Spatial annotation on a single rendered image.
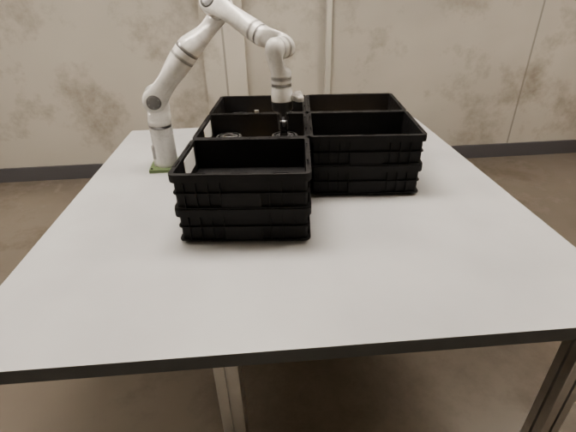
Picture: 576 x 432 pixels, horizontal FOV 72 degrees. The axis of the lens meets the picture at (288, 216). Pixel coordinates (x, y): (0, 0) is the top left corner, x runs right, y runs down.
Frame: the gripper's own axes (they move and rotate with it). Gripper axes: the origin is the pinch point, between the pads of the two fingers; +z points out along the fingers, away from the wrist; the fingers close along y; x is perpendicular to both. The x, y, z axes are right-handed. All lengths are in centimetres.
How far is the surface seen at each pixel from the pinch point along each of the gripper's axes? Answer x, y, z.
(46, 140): -184, -178, 53
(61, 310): -58, 65, 18
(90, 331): -49, 72, 18
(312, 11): 32, -181, -32
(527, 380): 91, 43, 89
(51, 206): -169, -128, 87
